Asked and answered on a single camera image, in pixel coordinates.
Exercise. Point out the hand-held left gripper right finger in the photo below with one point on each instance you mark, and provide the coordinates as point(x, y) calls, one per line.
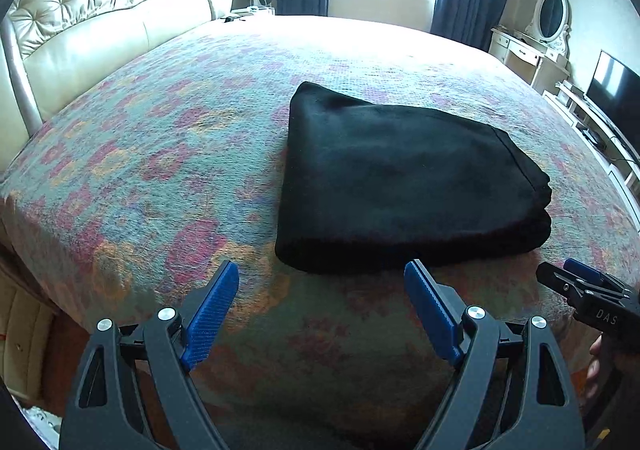
point(432, 315)

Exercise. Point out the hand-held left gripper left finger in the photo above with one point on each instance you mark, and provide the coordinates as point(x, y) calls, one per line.
point(210, 315)

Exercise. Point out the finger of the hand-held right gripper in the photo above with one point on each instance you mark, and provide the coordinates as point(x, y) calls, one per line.
point(555, 275)
point(582, 269)

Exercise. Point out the black pants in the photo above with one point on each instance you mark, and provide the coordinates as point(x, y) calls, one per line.
point(400, 180)

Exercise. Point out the person's right hand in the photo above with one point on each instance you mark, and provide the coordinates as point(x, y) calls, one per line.
point(595, 365)

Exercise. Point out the white television cabinet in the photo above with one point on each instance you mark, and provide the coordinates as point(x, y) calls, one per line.
point(600, 150)

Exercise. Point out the black set-top box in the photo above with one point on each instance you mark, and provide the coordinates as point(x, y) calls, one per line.
point(594, 136)

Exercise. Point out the bed with floral bedspread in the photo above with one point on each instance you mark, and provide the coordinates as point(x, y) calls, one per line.
point(175, 155)

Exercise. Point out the black television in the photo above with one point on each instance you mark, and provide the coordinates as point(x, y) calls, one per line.
point(612, 83)

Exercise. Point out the cream dressing table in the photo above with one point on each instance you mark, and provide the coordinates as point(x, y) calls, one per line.
point(525, 55)

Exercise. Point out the oval white-framed mirror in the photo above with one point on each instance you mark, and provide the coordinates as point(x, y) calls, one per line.
point(552, 13)

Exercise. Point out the white nightstand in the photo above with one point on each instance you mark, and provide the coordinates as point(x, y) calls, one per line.
point(247, 14)

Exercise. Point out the beige tufted leather bed frame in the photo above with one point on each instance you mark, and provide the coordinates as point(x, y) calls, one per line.
point(100, 30)

